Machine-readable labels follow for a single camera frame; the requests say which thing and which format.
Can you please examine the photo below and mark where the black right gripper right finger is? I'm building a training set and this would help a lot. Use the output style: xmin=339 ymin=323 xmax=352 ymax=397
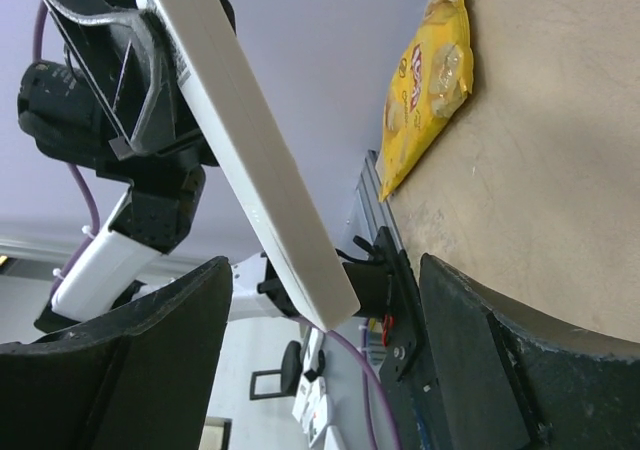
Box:
xmin=419 ymin=254 xmax=639 ymax=449

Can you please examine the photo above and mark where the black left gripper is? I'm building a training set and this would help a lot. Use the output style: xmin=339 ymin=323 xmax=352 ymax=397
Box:
xmin=44 ymin=0 xmax=219 ymax=167

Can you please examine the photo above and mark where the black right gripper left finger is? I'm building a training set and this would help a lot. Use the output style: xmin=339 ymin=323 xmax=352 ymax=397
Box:
xmin=1 ymin=257 xmax=233 ymax=449

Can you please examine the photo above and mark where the white remote control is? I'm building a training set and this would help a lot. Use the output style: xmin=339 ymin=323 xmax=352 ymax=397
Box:
xmin=136 ymin=0 xmax=361 ymax=331

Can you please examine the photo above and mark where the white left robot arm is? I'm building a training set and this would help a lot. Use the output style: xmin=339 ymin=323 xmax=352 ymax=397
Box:
xmin=17 ymin=0 xmax=217 ymax=332

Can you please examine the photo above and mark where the yellow chips bag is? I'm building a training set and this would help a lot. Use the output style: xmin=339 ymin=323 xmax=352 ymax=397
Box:
xmin=379 ymin=0 xmax=474 ymax=201

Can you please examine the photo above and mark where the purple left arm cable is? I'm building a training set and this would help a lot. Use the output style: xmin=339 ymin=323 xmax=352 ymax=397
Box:
xmin=31 ymin=4 xmax=104 ymax=281

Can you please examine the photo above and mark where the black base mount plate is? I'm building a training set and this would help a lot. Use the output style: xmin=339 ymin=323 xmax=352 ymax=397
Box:
xmin=339 ymin=225 xmax=501 ymax=450

